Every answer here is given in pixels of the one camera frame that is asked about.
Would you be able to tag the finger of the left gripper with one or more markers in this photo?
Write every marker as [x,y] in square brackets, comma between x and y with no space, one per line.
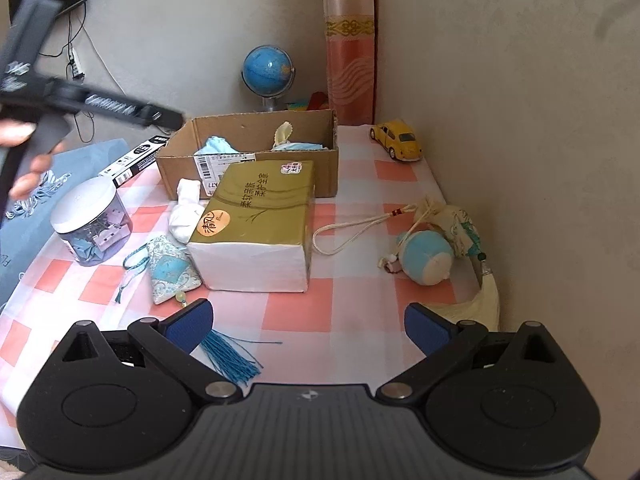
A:
[144,114]

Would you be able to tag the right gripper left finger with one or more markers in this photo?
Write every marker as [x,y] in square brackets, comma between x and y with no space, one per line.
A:
[167,346]

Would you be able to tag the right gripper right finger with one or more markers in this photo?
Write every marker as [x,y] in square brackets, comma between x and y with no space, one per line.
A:
[447,346]

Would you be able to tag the cream sachet with tassel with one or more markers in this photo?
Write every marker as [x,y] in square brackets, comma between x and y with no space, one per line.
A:
[453,223]

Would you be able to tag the blue brocade sachet pouch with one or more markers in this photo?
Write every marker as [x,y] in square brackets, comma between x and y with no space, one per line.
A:
[172,275]

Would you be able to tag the blue surgical face mask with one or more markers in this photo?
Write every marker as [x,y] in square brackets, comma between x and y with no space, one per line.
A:
[216,145]

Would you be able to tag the black white product box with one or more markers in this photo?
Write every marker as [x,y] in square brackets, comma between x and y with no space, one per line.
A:
[132,163]

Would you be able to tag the blue white plush ball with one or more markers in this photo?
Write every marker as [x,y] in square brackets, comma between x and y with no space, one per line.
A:
[424,256]

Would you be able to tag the clear jar white lid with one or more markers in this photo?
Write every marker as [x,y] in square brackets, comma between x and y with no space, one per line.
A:
[92,221]

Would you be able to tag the white knotted cloth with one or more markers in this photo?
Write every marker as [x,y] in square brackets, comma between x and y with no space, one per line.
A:
[188,210]

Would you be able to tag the gold tissue pack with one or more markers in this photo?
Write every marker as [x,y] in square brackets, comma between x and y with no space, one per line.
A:
[254,234]

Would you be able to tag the cardboard box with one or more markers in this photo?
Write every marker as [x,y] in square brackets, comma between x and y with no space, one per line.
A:
[253,134]

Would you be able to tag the blue desk globe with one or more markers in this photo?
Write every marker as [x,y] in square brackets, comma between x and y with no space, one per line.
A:
[268,71]

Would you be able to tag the yellow toy car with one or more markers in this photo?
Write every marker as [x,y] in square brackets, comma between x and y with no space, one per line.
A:
[398,140]

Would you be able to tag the colourful toy blocks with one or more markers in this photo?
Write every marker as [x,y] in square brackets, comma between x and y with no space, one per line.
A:
[318,100]

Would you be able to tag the pink patterned curtain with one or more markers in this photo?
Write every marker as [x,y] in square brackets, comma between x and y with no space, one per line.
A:
[350,59]

